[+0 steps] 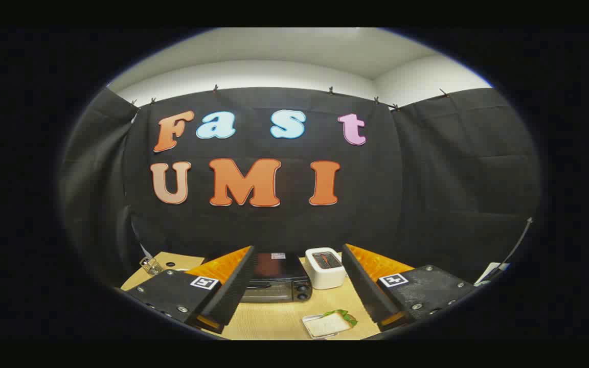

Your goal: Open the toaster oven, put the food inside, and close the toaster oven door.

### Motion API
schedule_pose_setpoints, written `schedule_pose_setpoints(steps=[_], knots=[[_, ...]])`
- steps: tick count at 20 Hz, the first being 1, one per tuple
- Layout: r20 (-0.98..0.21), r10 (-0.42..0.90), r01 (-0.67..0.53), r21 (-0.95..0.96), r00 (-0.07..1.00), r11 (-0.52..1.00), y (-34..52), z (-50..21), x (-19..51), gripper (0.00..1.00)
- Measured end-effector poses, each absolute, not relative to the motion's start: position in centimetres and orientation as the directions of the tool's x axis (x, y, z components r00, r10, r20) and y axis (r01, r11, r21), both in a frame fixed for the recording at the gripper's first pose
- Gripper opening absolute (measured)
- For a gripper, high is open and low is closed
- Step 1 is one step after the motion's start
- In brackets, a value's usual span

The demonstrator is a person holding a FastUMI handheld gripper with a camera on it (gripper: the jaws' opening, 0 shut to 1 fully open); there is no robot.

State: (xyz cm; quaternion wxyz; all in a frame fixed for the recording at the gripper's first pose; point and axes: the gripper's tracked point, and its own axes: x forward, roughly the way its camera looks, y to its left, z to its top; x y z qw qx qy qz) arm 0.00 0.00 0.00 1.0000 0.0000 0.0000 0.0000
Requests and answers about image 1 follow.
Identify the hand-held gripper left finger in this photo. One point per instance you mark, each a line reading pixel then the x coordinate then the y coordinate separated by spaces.
pixel 235 286

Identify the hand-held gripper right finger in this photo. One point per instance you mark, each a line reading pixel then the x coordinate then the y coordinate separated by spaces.
pixel 361 283

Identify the black toaster oven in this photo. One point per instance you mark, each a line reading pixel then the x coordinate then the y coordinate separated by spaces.
pixel 279 268

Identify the lettuce bread sandwich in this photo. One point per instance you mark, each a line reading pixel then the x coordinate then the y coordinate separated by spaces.
pixel 331 323

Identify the white pop-up toaster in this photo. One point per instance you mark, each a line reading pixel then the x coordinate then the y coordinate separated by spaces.
pixel 325 278

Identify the white square tray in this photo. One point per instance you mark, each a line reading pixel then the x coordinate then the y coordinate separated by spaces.
pixel 306 323

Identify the white flat panel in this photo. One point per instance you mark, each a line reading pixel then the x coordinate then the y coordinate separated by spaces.
pixel 489 273

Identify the thin black rod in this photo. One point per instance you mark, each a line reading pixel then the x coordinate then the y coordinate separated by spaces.
pixel 517 245

